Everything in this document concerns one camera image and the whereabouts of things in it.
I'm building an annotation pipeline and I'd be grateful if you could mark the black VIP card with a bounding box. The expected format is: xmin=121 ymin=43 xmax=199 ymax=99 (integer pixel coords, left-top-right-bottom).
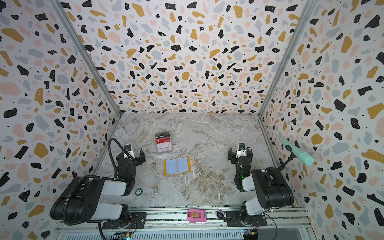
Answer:
xmin=155 ymin=132 xmax=170 ymax=140

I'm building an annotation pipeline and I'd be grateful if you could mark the aluminium corner post left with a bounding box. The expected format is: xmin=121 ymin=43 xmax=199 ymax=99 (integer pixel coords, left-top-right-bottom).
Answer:
xmin=48 ymin=1 xmax=122 ymax=118

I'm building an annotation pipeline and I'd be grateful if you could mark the teal round token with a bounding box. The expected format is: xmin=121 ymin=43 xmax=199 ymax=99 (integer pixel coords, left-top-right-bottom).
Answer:
xmin=135 ymin=188 xmax=143 ymax=196

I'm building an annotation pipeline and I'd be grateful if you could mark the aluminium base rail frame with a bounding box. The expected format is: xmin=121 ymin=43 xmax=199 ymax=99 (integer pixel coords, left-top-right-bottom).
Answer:
xmin=53 ymin=205 xmax=316 ymax=240

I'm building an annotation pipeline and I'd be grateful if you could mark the pink tape measure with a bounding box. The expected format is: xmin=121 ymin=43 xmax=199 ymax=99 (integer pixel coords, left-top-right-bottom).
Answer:
xmin=187 ymin=209 xmax=207 ymax=223

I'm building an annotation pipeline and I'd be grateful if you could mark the black corrugated cable conduit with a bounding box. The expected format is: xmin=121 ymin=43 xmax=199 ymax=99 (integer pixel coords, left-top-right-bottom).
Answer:
xmin=61 ymin=137 xmax=128 ymax=224

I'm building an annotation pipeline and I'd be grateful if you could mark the red card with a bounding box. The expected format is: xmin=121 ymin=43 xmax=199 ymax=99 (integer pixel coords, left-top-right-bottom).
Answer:
xmin=156 ymin=138 xmax=171 ymax=145

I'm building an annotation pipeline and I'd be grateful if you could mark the clear acrylic card stand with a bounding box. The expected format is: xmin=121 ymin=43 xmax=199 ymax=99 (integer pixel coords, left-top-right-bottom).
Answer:
xmin=155 ymin=132 xmax=173 ymax=153

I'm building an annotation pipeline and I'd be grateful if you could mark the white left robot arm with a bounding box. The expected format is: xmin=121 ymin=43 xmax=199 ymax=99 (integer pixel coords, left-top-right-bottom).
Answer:
xmin=50 ymin=145 xmax=146 ymax=229

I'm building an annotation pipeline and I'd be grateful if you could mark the yellow leather card holder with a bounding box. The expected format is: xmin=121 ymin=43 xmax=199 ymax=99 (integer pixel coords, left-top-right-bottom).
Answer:
xmin=164 ymin=157 xmax=197 ymax=176

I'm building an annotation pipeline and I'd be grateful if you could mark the aluminium corner post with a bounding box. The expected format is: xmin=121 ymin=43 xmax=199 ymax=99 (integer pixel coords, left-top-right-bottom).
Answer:
xmin=48 ymin=1 xmax=122 ymax=118
xmin=258 ymin=0 xmax=318 ymax=118

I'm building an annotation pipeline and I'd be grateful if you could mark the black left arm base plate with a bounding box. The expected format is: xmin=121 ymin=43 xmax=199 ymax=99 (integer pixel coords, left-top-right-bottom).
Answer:
xmin=102 ymin=212 xmax=147 ymax=231

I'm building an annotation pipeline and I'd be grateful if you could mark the aluminium corner post right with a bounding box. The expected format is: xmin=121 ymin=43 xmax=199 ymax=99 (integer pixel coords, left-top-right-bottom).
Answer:
xmin=258 ymin=0 xmax=318 ymax=118

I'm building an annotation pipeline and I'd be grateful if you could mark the mint green microphone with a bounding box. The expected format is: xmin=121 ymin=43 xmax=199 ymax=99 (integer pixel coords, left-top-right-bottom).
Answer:
xmin=280 ymin=138 xmax=315 ymax=165

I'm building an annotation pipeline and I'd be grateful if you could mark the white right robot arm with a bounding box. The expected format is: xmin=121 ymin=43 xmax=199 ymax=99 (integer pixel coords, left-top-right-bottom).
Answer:
xmin=228 ymin=143 xmax=294 ymax=219

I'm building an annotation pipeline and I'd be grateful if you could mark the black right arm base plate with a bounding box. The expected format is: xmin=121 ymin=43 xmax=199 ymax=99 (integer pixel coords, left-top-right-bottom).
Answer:
xmin=217 ymin=210 xmax=267 ymax=228

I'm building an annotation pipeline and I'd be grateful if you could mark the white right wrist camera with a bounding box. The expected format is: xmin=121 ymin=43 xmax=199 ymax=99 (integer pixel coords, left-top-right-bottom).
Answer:
xmin=236 ymin=143 xmax=247 ymax=158

